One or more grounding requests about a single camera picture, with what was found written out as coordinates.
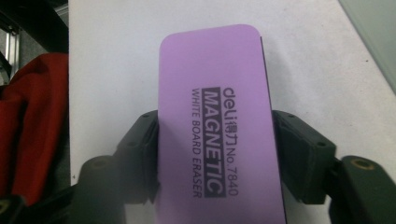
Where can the red cloth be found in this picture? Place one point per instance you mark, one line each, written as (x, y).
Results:
(34, 124)

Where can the white glass drawing board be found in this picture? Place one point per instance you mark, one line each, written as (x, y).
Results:
(376, 34)

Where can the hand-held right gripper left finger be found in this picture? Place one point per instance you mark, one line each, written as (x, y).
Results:
(140, 149)

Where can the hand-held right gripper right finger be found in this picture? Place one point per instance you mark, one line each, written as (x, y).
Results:
(302, 155)

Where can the purple whiteboard eraser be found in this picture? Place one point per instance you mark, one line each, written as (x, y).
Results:
(214, 124)

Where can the aluminium frame profile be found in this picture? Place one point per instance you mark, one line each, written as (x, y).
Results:
(12, 53)

